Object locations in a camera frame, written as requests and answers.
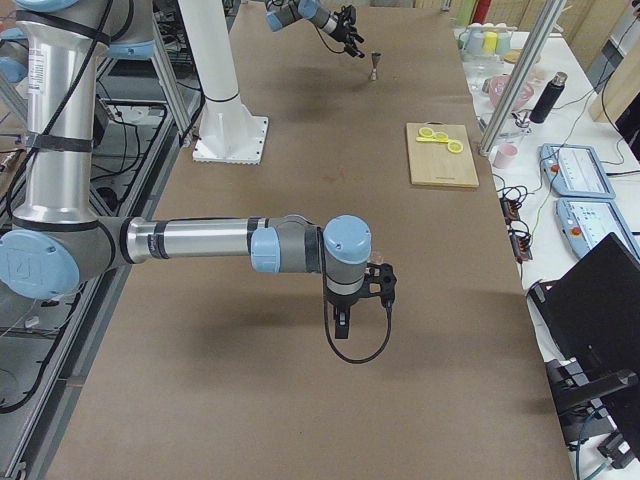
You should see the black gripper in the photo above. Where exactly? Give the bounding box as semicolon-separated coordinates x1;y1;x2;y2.
327;12;364;58
325;279;368;340

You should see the lemon slice at edge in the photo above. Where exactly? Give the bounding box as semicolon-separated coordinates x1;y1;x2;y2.
447;141;463;153

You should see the yellow plastic knife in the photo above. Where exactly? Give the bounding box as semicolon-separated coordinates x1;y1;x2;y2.
415;136;450;144

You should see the white column mount base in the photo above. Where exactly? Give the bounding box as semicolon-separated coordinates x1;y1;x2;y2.
179;0;269;165

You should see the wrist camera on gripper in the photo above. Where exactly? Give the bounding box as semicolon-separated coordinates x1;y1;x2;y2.
367;263;397;309
335;5;356;24

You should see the steel jigger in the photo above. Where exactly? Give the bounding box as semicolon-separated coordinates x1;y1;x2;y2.
369;51;382;81

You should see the pink bowl with ice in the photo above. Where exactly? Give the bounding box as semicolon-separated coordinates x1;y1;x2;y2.
487;74;535;111

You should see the aluminium frame post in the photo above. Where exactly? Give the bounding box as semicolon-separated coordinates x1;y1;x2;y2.
478;0;567;157

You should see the upper teach pendant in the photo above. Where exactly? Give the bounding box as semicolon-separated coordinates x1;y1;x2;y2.
539;143;616;199

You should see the black insulated bottle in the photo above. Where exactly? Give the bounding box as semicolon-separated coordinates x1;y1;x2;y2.
529;71;568;124

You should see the yellow cup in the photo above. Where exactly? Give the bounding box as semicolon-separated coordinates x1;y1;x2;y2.
482;31;498;56

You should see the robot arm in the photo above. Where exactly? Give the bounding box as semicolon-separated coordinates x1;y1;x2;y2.
264;0;365;58
1;1;373;339

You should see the lemon slice near handle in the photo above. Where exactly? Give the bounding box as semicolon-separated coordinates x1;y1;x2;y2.
418;127;434;138

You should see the pink plastic cup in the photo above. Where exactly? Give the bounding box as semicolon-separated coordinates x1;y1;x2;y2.
493;143;518;169

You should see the black laptop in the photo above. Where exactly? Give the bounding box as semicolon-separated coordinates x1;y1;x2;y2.
527;232;640;381

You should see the bamboo cutting board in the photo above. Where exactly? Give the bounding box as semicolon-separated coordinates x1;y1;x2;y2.
406;122;479;188

